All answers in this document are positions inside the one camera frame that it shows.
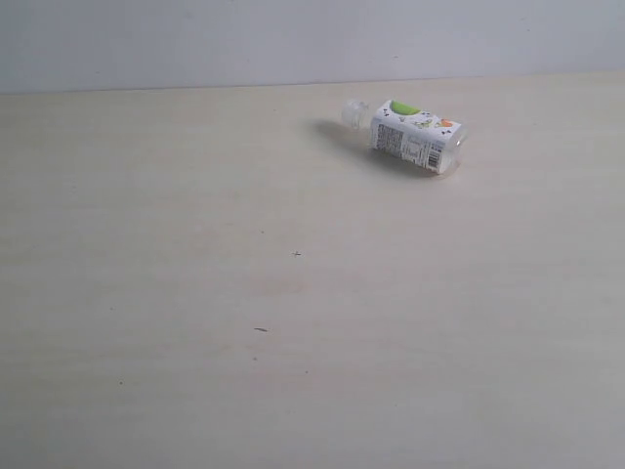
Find square fruit label bottle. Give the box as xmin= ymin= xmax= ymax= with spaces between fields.
xmin=341 ymin=100 xmax=467 ymax=176

